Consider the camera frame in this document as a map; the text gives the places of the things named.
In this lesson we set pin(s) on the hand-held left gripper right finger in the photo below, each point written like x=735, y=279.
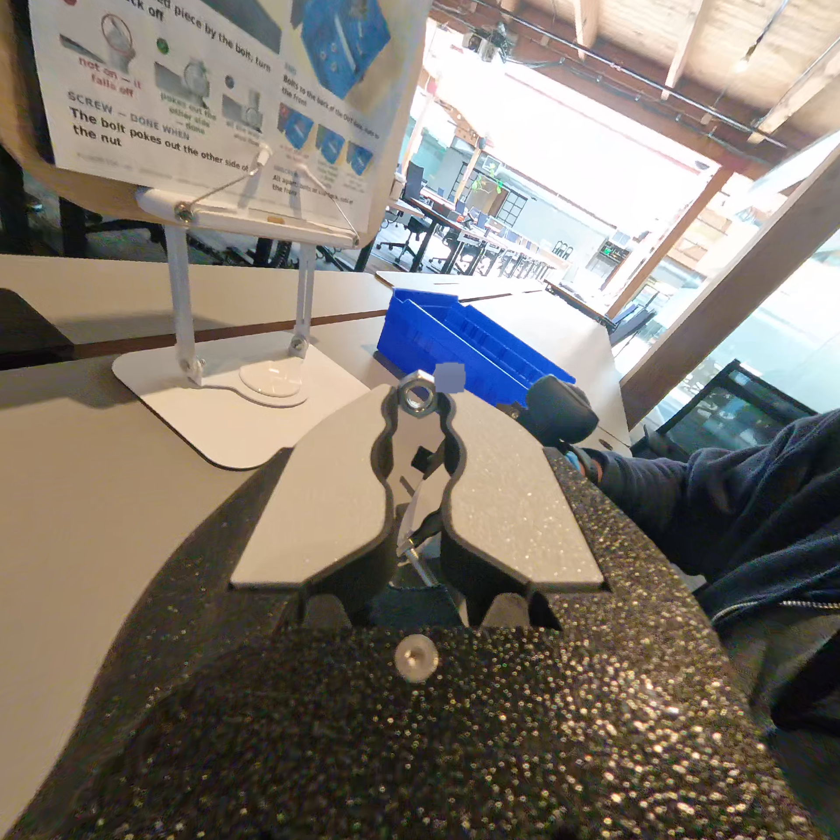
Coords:
x=512, y=499

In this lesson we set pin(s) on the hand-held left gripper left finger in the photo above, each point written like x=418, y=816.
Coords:
x=315, y=499

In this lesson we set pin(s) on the metal bolt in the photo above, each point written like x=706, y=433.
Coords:
x=417, y=563

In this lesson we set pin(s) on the metal hex nut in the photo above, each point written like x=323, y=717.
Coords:
x=415, y=397

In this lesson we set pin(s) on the white document stand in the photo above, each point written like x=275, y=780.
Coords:
x=216, y=420

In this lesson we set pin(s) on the blue plastic bin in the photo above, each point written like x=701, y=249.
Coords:
x=459, y=328

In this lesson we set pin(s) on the black framed glass panel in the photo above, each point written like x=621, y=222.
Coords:
x=728, y=407

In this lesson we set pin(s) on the black office chair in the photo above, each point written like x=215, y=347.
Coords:
x=410, y=223

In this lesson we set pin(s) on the person's dark clothing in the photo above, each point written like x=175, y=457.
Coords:
x=787, y=656

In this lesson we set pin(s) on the printed instruction sheet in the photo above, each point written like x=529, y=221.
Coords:
x=197, y=85

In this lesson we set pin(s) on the slim wooden post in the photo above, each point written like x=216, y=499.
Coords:
x=669, y=239

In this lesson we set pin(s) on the thick wooden post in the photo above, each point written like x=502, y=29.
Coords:
x=741, y=282

